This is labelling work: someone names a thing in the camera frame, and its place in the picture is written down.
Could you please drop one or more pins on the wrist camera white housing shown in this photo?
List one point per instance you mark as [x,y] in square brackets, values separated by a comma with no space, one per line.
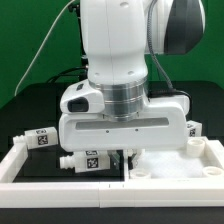
[82,98]

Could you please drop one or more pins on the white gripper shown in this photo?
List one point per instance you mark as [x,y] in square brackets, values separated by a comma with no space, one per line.
[160,125]

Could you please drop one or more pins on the white U-shaped fence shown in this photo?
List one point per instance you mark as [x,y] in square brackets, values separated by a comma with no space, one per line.
[205,191]

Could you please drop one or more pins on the white square table top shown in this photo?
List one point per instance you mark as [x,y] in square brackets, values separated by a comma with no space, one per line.
[200,158]

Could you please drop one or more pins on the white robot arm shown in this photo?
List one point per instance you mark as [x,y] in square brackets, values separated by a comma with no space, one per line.
[111,109]

